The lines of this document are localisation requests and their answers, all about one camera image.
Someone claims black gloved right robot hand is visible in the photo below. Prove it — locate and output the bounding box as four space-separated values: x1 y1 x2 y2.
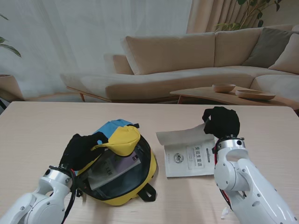
202 106 241 140

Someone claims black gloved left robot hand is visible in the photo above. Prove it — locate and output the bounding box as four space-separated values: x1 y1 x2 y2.
60 132 109 172

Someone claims purple cover book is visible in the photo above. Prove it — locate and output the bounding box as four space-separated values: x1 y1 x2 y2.
90 151 141 191

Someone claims yellow and blue school bag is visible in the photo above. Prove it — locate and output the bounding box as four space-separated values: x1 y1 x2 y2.
74 119 157 206

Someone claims white and blue cover book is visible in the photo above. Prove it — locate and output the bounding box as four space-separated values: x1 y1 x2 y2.
156 123 217 178

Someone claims small wooden bowl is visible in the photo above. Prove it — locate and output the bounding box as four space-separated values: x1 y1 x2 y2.
212 83 236 93

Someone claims wooden coffee table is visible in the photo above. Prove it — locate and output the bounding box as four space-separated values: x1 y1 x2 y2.
170 85 299 112

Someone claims wide shallow wooden bowl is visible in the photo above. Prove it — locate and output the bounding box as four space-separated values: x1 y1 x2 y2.
235 90 277 101

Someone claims beige sectional sofa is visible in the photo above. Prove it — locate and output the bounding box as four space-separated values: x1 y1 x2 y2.
60 23 299 103

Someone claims grey sofa cushion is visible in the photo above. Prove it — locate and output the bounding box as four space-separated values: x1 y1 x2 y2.
242 27 299 69

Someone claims small white paper scrap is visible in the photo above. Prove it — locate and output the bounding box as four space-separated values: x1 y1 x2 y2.
221 206 231 220

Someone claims beige sofa cushion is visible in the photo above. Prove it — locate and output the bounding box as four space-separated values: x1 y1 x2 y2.
268 33 299 75

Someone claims beige plant pot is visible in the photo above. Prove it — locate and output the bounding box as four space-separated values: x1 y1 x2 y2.
0 74 24 101

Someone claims tall green leafy plant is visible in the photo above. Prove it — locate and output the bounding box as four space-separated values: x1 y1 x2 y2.
214 0 283 32

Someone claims beige pleated curtain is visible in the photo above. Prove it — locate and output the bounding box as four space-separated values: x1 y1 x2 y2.
186 0 264 35

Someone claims sheer white curtain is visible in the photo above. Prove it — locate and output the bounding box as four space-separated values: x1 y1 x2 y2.
0 0 194 101

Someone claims green plant with long leaves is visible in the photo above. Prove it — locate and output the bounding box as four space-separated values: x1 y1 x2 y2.
0 13 22 58

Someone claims red and black left arm cable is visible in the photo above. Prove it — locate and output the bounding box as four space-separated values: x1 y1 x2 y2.
62 168 83 224

